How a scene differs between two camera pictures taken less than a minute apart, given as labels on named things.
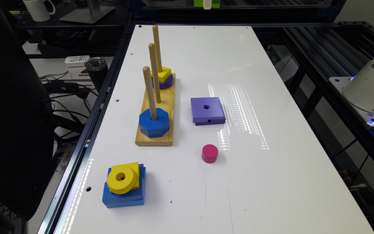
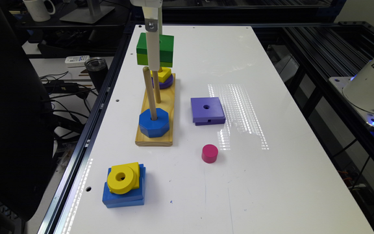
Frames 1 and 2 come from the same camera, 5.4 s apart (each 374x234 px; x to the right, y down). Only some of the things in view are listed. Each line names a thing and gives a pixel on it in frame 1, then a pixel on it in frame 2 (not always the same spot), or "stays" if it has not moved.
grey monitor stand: [90, 14] stays
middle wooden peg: [154, 64] stays
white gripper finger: [207, 4] to [151, 22]
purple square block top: [207, 110] stays
